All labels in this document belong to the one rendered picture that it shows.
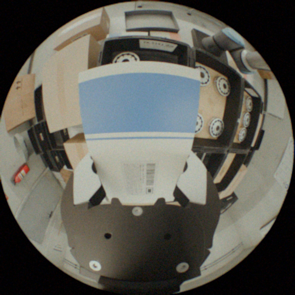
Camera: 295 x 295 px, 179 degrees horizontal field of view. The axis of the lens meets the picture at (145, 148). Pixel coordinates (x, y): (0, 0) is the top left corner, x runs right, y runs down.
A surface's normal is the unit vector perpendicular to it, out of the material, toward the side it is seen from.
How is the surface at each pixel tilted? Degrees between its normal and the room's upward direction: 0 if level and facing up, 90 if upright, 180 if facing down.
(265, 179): 90
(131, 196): 0
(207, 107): 0
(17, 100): 77
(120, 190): 0
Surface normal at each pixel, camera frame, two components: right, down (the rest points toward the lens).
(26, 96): 0.97, 0.11
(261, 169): -1.00, 0.01
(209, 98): 0.04, 0.48
